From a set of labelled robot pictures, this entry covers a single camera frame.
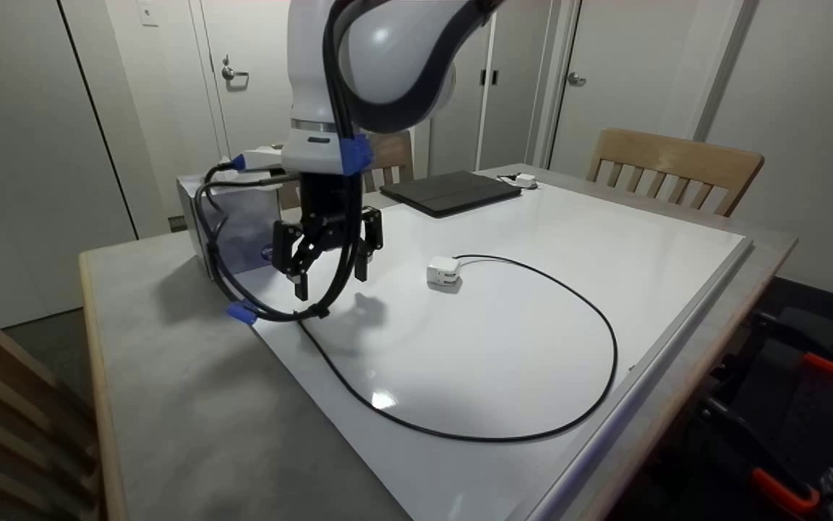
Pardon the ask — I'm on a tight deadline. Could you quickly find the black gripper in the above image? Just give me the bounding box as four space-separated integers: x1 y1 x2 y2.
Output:
272 173 386 299

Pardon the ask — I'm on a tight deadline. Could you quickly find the white power adapter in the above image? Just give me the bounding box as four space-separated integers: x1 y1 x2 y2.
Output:
426 259 460 294

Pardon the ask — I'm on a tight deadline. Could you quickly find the black charging cable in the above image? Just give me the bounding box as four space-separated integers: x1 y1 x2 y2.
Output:
296 252 622 446

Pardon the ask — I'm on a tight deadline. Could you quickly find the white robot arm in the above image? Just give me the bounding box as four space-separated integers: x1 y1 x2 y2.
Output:
272 0 503 301

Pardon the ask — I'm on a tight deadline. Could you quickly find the purple tissue box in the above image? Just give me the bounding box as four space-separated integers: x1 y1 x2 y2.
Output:
176 171 282 275

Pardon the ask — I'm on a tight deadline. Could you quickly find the dark wooden chair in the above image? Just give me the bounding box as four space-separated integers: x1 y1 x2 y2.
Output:
367 131 415 191

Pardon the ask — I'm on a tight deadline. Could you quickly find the black laptop sleeve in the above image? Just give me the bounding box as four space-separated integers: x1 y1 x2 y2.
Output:
382 171 519 217

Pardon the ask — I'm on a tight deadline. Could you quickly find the white whiteboard on table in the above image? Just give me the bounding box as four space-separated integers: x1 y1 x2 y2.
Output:
251 186 752 521

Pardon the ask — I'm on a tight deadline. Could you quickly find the light wooden chair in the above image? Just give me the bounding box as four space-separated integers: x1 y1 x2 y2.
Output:
584 131 765 217

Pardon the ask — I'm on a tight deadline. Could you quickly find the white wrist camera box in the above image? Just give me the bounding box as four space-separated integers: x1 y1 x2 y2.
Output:
233 146 283 173

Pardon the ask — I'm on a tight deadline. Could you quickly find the silver door handle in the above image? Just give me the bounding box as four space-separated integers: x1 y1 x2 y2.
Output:
221 56 250 94

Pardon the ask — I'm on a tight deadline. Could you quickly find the small white charger with cable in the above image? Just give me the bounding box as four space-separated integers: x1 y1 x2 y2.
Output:
502 171 538 191

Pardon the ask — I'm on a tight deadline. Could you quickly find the wooden chair near camera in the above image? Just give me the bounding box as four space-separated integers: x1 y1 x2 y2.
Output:
0 331 105 521

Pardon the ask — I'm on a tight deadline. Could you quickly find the orange handled clamp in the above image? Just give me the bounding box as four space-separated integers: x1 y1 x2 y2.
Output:
703 398 824 519

